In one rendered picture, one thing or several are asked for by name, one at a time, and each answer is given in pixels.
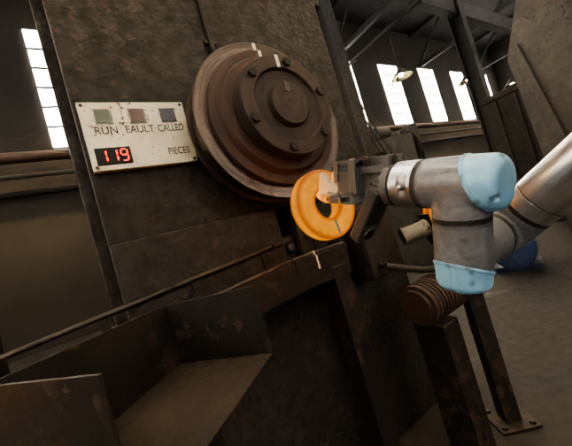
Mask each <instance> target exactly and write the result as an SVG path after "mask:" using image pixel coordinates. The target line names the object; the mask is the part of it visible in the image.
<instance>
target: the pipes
mask: <svg viewBox="0 0 572 446"><path fill-rule="evenodd" d="M421 1H422V0H415V1H414V2H413V3H412V4H411V5H410V6H409V7H408V8H407V9H405V10H404V11H403V12H402V13H401V14H400V15H399V16H398V17H397V18H396V19H395V20H394V21H392V22H391V23H390V24H389V25H388V26H387V27H386V28H385V29H384V30H383V31H382V32H381V33H380V34H379V35H378V36H377V37H376V38H375V39H374V40H373V41H372V42H371V43H370V44H369V45H367V46H366V47H365V48H364V49H363V50H362V51H361V52H360V53H359V54H358V55H357V56H356V57H354V58H353V59H352V60H351V61H350V62H349V64H350V66H351V65H352V64H353V63H354V62H355V61H356V60H358V59H359V58H360V57H361V56H362V55H363V54H364V53H365V52H366V51H368V50H369V49H370V48H371V47H372V46H373V45H374V44H375V43H376V42H378V41H379V40H380V39H381V38H382V37H383V36H384V35H385V34H387V33H388V32H389V31H390V30H391V29H392V28H393V27H394V26H395V25H397V24H398V23H399V21H400V20H402V19H403V18H404V17H405V16H406V15H407V14H408V13H409V12H410V11H411V10H412V9H413V8H414V7H416V6H417V5H418V4H419V3H420V2H421ZM478 123H480V120H479V119H471V120H458V121H446V122H433V123H421V124H416V126H417V128H428V127H448V126H458V125H468V124H478ZM408 125H410V124H408ZM408 125H396V126H383V127H389V128H390V131H397V130H400V129H402V128H404V127H406V126H408ZM376 128H378V127H376ZM474 129H482V128H481V127H474V128H465V129H456V130H448V131H439V132H430V133H421V134H419V135H433V134H442V133H450V132H458V131H466V130H474ZM481 135H484V134H483V133H481V134H474V135H461V136H454V137H446V138H439V139H432V140H425V141H422V143H429V142H441V141H448V140H454V139H461V138H468V137H475V136H481ZM61 159H71V156H70V152H69V149H60V150H36V151H23V152H10V153H0V165H10V164H20V163H31V162H41V161H51V160H61ZM68 173H75V171H74V169H65V170H57V171H48V172H39V173H23V174H14V175H5V176H0V181H9V180H18V179H26V178H34V177H43V176H51V175H60V174H68ZM75 190H80V189H79V185H78V184H73V185H65V186H58V187H51V188H38V189H30V190H23V191H16V192H9V193H2V194H0V201H3V200H10V199H16V198H23V197H30V196H42V195H48V194H56V193H62V192H69V191H75Z"/></svg>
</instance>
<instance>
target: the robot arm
mask: <svg viewBox="0 0 572 446"><path fill-rule="evenodd" d="M333 167H334V171H333V172H332V174H331V181H330V180H329V178H328V176H327V175H326V173H321V174H320V183H319V192H318V193H317V195H316V196H317V198H318V199H320V200H321V201H322V202H323V203H328V204H362V205H361V208H360V210H359V214H358V217H357V218H356V221H355V224H354V226H353V229H352V232H351V238H352V239H353V240H354V241H355V242H363V241H365V240H368V239H371V238H373V237H374V236H375V232H376V230H377V228H378V227H379V224H380V222H381V220H382V218H383V214H384V213H385V211H386V209H387V207H388V205H391V206H397V207H407V208H425V209H431V214H432V232H433V249H434V259H433V263H434V264H435V270H436V278H437V283H438V284H439V285H440V286H441V287H442V288H445V289H447V290H449V291H452V292H455V293H460V294H469V295H473V294H481V293H484V292H486V291H488V290H490V289H491V288H492V287H493V284H494V274H496V271H494V265H495V264H496V263H498V262H499V261H500V260H502V259H503V258H505V257H507V256H508V255H510V254H511V253H513V252H514V251H516V250H518V249H520V248H521V247H524V246H526V245H528V244H529V243H531V242H532V241H534V240H535V239H536V237H537V236H538V235H539V234H541V233H542V232H544V231H545V230H546V229H547V228H548V227H550V226H551V225H552V224H553V223H555V222H556V221H557V220H559V219H561V218H562V217H563V216H565V215H566V214H568V213H569V212H570V211H572V133H571V134H570V135H568V136H567V137H566V138H565V139H564V140H563V141H562V142H561V143H560V144H559V145H557V146H556V147H555V148H554V149H553V150H552V151H551V152H550V153H549V154H548V155H547V156H546V157H544V158H543V159H542V160H541V161H540V162H539V163H538V164H537V165H536V166H535V167H533V168H532V169H531V170H530V171H529V172H528V173H527V174H526V175H525V176H524V177H523V178H522V179H520V180H519V181H518V182H517V183H516V171H515V167H514V163H513V161H512V160H511V158H510V157H509V156H507V155H505V154H503V153H498V152H491V153H476V154H473V153H465V154H462V155H458V156H450V157H442V158H427V159H416V160H408V161H402V153H398V154H390V155H384V156H377V157H370V158H369V157H367V156H363V157H356V158H351V159H345V160H340V161H339V162H333ZM345 171H348V172H345Z"/></svg>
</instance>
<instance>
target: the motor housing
mask: <svg viewBox="0 0 572 446"><path fill-rule="evenodd" d="M470 296H471V295H469V294H460V293H455V292H452V291H449V290H447V289H445V288H442V287H441V286H440V285H439V284H438V283H437V278H436V272H432V273H428V274H426V275H424V276H423V277H421V278H420V279H418V280H416V281H414V282H412V283H410V284H408V285H407V286H405V287H404V289H403V290H402V291H401V293H400V296H399V302H400V306H401V308H402V310H403V312H404V314H405V315H406V316H407V317H408V318H409V319H410V320H411V321H412V322H413V323H414V328H415V331H416V334H417V337H418V340H419V343H420V346H421V351H422V355H423V357H424V360H425V363H426V366H427V369H428V372H429V377H430V380H431V384H432V387H433V389H434V393H435V396H436V399H437V404H438V407H439V410H440V413H441V416H442V420H443V422H444V428H445V431H446V433H447V436H448V440H449V443H450V445H451V446H497V444H496V442H495V439H494V435H493V433H492V430H491V424H490V421H489V419H488V416H487V412H486V410H485V407H484V404H483V399H482V396H481V392H480V389H479V387H478V384H477V380H476V377H475V373H474V369H473V366H472V364H471V361H470V357H469V355H468V350H467V346H466V344H465V341H464V337H463V334H462V332H461V329H460V323H459V321H458V318H457V317H452V316H448V315H449V314H451V313H452V312H453V311H455V310H456V309H458V308H459V307H460V306H462V305H463V304H464V303H465V302H466V301H467V300H468V299H469V298H470Z"/></svg>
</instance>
